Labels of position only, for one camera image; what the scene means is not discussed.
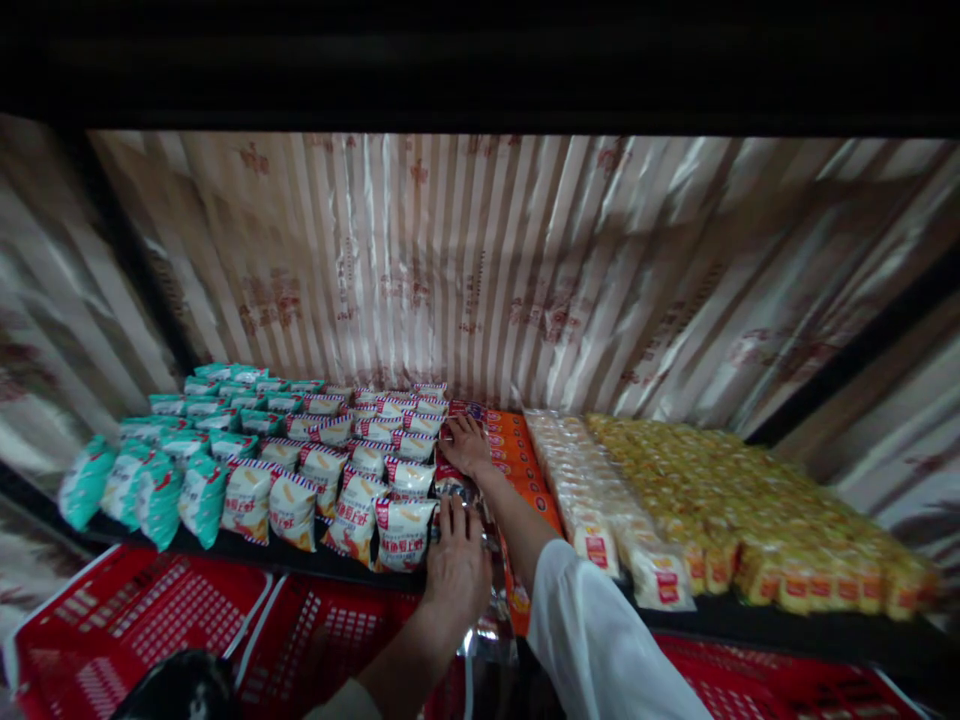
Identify person's left hand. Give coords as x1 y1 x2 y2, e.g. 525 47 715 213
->
422 491 496 625

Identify person's right hand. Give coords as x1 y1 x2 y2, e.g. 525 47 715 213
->
437 412 497 482

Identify person's left fingers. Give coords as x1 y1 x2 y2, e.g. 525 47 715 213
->
434 491 490 553

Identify person's right fingers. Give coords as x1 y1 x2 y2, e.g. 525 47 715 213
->
438 412 487 451

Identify row of orange packets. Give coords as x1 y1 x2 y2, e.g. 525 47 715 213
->
483 408 565 639

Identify group of white striped snack packets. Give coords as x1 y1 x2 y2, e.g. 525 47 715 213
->
219 382 451 576

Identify black shelf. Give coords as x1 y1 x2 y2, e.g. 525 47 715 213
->
0 0 960 680

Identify rows of pale clear packets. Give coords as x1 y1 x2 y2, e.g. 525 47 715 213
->
523 408 697 613

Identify striped beige backing sheet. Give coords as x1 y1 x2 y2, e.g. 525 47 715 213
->
0 112 960 579

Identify red plastic basket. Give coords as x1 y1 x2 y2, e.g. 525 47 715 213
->
3 543 276 720
650 633 928 720
234 573 470 720

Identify group of yellow snack packets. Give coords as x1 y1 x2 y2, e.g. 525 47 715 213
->
586 412 943 624

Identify group of teal snack packets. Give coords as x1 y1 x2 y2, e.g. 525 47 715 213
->
58 362 273 553

